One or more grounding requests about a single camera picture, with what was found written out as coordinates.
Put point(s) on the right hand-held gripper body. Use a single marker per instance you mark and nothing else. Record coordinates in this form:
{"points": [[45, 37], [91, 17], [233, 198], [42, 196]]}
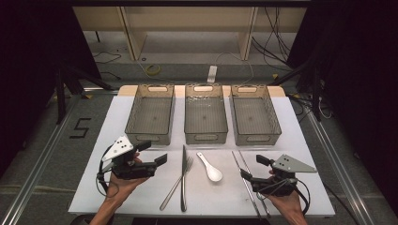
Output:
{"points": [[289, 165]]}

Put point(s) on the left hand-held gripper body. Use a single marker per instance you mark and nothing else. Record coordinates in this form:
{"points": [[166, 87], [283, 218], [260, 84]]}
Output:
{"points": [[118, 149]]}

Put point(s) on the steel chopstick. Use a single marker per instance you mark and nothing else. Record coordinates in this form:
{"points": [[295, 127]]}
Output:
{"points": [[245, 161], [239, 165]]}

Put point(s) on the transparent grey plastic bin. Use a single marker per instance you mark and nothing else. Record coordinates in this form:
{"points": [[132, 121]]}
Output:
{"points": [[151, 115], [255, 117], [205, 115]]}

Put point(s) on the white ceramic spoon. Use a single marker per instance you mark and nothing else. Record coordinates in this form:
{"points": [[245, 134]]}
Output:
{"points": [[214, 174]]}

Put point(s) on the steel table knife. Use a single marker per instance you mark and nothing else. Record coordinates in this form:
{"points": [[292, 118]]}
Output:
{"points": [[183, 187]]}

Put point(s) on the steel fork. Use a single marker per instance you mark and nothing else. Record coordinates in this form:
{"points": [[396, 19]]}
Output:
{"points": [[170, 194]]}

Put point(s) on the person's right hand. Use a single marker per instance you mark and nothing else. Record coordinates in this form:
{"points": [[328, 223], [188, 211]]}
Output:
{"points": [[289, 203]]}

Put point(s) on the person's left hand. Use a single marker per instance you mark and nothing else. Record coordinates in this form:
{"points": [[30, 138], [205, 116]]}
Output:
{"points": [[122, 187]]}

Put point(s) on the white table sheet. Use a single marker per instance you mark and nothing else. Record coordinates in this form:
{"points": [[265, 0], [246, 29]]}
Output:
{"points": [[219, 197]]}

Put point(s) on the black metal stand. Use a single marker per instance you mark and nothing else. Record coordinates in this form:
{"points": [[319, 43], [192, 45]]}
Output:
{"points": [[316, 93], [61, 93]]}

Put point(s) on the white power strip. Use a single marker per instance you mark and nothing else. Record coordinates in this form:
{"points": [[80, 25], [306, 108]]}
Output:
{"points": [[212, 74]]}

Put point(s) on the beige wooden shelf unit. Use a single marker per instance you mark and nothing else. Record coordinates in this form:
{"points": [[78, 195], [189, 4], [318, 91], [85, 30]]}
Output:
{"points": [[134, 34]]}

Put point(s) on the aluminium floor rail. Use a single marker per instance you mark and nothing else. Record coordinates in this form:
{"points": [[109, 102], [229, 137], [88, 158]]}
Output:
{"points": [[341, 168], [34, 181]]}

